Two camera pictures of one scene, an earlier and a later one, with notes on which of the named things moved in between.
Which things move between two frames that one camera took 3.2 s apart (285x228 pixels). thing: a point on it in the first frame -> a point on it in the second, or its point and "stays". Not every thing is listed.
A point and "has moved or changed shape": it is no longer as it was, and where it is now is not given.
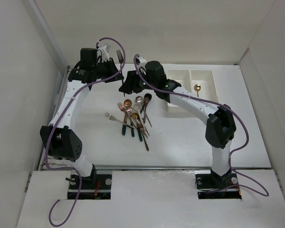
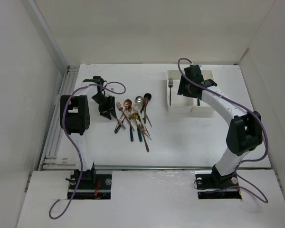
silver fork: x=120 y=59 has moved or changed shape
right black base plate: x=210 y=186 stays
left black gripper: x=114 y=74 -> x=110 y=106
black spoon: x=149 y=96 stays
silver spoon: x=139 y=99 stays
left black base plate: x=97 y=186 stays
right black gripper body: x=141 y=86 -> x=184 y=88
